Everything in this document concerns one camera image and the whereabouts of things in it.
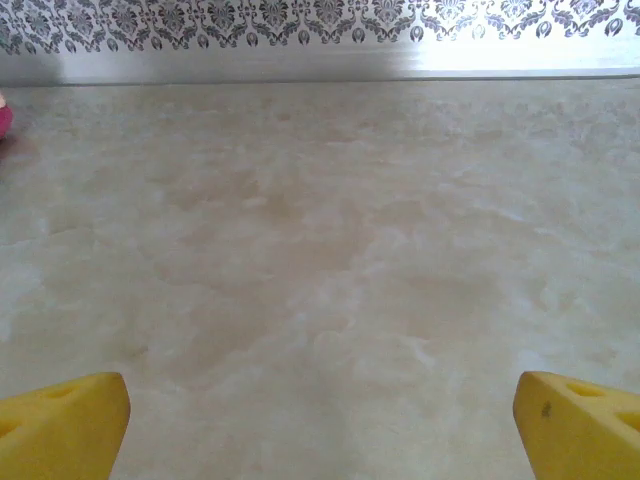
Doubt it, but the cartoon toy figure pink hat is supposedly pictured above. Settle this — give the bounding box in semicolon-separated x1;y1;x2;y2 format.
0;89;16;145

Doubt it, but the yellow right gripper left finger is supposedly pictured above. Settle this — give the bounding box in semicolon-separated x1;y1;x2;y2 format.
0;371;132;480

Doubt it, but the aluminium frame back rail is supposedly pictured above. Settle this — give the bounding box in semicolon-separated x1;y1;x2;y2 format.
0;42;640;87

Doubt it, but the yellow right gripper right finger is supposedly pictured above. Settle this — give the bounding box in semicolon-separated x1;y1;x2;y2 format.
514;369;640;480

